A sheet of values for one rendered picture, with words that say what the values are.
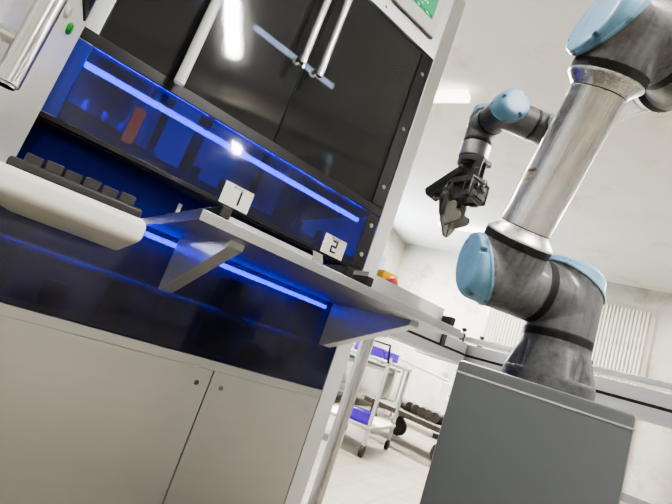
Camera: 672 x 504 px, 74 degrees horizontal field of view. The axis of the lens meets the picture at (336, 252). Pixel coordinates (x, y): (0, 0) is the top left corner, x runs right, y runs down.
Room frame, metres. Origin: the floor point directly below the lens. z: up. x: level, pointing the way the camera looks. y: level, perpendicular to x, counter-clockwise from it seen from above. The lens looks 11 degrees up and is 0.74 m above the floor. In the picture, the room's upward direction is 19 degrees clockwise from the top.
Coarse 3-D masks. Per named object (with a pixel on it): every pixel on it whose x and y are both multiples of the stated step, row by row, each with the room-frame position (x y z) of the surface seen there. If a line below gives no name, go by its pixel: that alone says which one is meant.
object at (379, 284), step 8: (360, 272) 0.98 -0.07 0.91; (368, 272) 0.95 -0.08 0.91; (376, 280) 0.97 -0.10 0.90; (384, 280) 0.98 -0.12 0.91; (376, 288) 0.97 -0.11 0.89; (384, 288) 0.98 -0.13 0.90; (392, 288) 0.99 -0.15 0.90; (400, 288) 1.01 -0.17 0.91; (392, 296) 1.00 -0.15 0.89; (400, 296) 1.01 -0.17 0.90; (408, 296) 1.02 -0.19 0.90; (416, 296) 1.04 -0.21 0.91; (408, 304) 1.03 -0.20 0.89; (416, 304) 1.04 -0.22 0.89; (424, 304) 1.05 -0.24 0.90; (432, 304) 1.07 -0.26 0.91; (424, 312) 1.06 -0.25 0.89; (432, 312) 1.07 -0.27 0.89; (440, 312) 1.09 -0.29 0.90
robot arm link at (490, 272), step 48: (624, 0) 0.52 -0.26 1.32; (576, 48) 0.58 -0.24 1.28; (624, 48) 0.54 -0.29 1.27; (576, 96) 0.61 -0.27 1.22; (624, 96) 0.58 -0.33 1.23; (576, 144) 0.62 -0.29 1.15; (528, 192) 0.67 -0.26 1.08; (480, 240) 0.71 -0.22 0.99; (528, 240) 0.68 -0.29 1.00; (480, 288) 0.72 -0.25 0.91; (528, 288) 0.71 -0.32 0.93
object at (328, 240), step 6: (324, 240) 1.31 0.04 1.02; (330, 240) 1.32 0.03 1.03; (336, 240) 1.33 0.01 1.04; (324, 246) 1.32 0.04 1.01; (330, 246) 1.33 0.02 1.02; (342, 246) 1.35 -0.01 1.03; (324, 252) 1.32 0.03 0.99; (330, 252) 1.33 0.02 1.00; (336, 252) 1.34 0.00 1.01; (342, 252) 1.35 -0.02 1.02; (336, 258) 1.35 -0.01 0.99
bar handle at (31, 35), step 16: (48, 0) 0.43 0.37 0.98; (64, 0) 0.44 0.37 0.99; (32, 16) 0.43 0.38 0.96; (48, 16) 0.44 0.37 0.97; (0, 32) 0.43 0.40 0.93; (16, 32) 0.43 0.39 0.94; (32, 32) 0.43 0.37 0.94; (48, 32) 0.44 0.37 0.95; (16, 48) 0.43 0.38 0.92; (32, 48) 0.44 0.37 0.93; (0, 64) 0.43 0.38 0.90; (16, 64) 0.43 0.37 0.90; (32, 64) 0.45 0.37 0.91; (0, 80) 0.43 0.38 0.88; (16, 80) 0.44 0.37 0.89
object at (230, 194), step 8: (232, 184) 1.13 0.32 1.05; (224, 192) 1.13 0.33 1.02; (232, 192) 1.14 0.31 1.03; (240, 192) 1.15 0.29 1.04; (248, 192) 1.16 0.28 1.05; (224, 200) 1.13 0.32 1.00; (232, 200) 1.14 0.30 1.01; (240, 200) 1.15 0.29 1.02; (248, 200) 1.17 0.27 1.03; (240, 208) 1.16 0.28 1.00; (248, 208) 1.17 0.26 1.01
